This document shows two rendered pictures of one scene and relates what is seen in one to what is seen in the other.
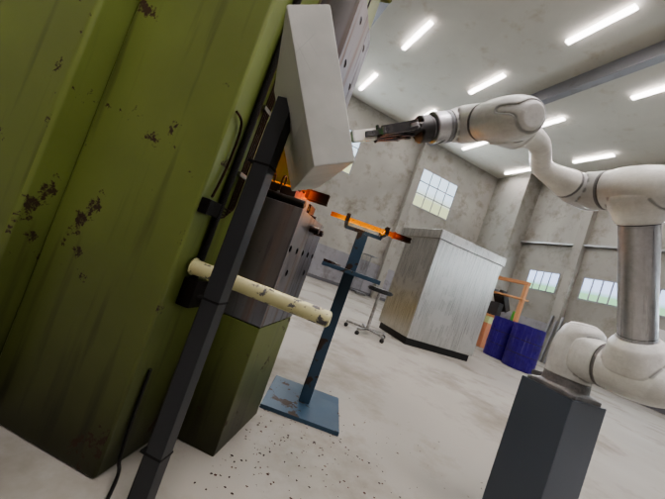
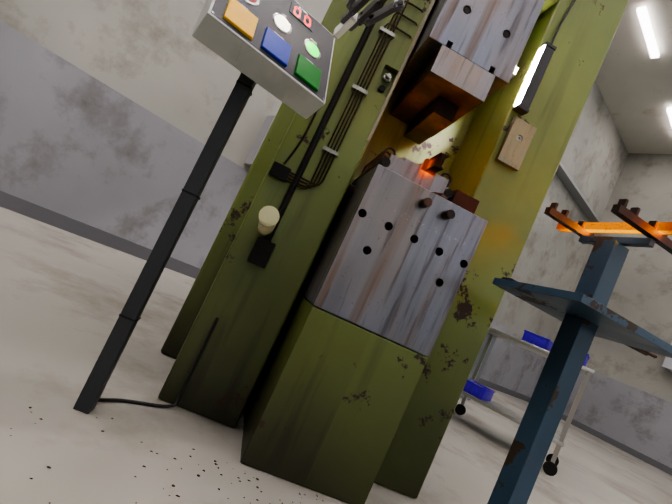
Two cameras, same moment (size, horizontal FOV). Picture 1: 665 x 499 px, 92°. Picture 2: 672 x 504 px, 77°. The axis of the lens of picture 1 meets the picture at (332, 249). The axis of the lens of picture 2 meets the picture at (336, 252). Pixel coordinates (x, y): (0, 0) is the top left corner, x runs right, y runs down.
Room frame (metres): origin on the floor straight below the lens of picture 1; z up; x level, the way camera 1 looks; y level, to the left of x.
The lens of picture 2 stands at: (0.73, -0.97, 0.54)
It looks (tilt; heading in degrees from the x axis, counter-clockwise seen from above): 4 degrees up; 70
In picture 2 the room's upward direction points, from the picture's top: 25 degrees clockwise
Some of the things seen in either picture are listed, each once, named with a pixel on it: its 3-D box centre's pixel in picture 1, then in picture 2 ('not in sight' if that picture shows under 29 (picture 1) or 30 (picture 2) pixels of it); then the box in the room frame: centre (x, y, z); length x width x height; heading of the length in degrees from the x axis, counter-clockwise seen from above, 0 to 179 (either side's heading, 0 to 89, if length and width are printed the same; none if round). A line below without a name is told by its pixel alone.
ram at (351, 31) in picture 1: (308, 58); (473, 44); (1.37, 0.38, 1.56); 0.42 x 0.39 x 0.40; 79
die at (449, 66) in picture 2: not in sight; (436, 97); (1.32, 0.39, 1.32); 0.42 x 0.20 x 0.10; 79
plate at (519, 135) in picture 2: not in sight; (515, 144); (1.62, 0.25, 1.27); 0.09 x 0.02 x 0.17; 169
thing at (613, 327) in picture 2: (349, 271); (583, 316); (1.77, -0.13, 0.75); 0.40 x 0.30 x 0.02; 178
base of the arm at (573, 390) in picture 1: (559, 381); not in sight; (1.28, -1.02, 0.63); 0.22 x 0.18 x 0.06; 20
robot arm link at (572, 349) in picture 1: (578, 350); not in sight; (1.25, -1.03, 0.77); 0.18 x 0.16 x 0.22; 20
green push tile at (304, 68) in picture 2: not in sight; (307, 73); (0.84, 0.11, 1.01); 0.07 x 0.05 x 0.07; 14
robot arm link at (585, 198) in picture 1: (588, 192); not in sight; (1.12, -0.78, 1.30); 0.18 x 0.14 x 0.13; 110
